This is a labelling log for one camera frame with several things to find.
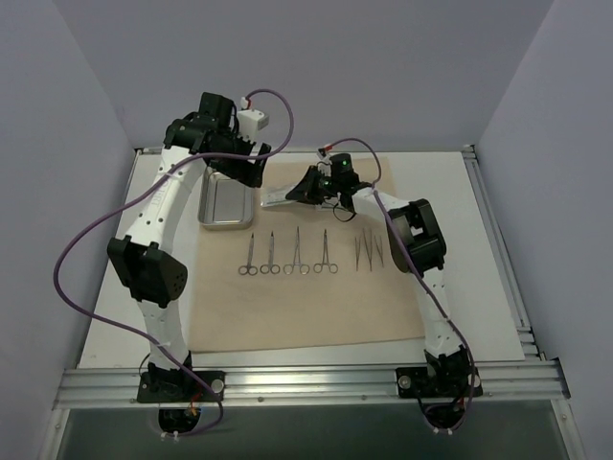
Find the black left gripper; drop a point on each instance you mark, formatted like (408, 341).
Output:
(246, 163)

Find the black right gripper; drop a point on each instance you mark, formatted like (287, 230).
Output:
(319, 185)

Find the green suture packet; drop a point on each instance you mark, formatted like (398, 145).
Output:
(276, 196)

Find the stainless steel instrument tray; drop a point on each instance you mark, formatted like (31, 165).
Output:
(225, 204)

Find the steel forceps clamp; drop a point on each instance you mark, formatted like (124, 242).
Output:
(325, 262)

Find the long steel needle holder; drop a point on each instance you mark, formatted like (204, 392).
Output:
(296, 265)

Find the long steel tweezers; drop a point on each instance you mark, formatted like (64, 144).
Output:
(369, 246)

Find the steel surgical scissors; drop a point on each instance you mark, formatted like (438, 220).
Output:
(270, 267)
(248, 268)

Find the beige cloth wrap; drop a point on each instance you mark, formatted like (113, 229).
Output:
(233, 313)

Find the short steel tweezers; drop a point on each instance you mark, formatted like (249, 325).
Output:
(379, 249)

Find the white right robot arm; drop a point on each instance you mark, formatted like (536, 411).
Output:
(417, 247)

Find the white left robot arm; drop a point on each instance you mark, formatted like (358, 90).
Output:
(220, 134)

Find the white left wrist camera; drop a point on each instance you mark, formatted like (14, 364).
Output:
(250, 123)

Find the aluminium back rail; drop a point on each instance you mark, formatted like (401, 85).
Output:
(350, 147)

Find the aluminium rail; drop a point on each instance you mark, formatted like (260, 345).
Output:
(501, 257)
(350, 147)

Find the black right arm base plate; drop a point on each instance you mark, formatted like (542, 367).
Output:
(427, 383)

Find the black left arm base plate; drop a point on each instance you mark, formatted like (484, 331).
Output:
(174, 386)

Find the aluminium right side rail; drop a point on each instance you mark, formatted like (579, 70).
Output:
(501, 257)

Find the aluminium front rail frame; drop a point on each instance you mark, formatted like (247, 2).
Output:
(529, 380)

